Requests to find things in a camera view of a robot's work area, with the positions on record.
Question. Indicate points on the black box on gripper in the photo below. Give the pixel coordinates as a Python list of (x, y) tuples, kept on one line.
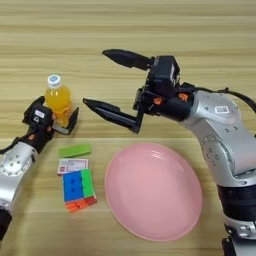
[(41, 116), (163, 75)]

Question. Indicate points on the pink plate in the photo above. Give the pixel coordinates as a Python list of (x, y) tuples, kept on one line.
[(153, 193)]

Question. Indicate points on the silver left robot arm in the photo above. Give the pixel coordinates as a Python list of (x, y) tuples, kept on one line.
[(15, 173)]

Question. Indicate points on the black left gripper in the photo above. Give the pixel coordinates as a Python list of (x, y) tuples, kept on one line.
[(40, 138)]

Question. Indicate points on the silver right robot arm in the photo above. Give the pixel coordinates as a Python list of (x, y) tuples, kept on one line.
[(226, 143)]

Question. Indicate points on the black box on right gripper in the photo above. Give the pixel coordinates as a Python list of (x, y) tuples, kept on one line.
[(163, 75)]

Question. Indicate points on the green rectangular block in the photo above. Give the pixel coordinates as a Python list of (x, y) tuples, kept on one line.
[(75, 150)]

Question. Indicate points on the multicolour puzzle cube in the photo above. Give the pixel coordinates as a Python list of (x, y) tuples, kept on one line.
[(78, 190)]

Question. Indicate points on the white red card box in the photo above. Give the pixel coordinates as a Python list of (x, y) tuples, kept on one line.
[(73, 166)]

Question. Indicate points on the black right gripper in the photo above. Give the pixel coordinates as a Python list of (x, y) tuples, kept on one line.
[(173, 106)]

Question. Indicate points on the orange juice bottle white cap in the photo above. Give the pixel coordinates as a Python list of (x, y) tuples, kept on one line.
[(58, 100)]

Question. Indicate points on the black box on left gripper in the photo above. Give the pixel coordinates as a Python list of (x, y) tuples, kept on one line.
[(41, 116)]

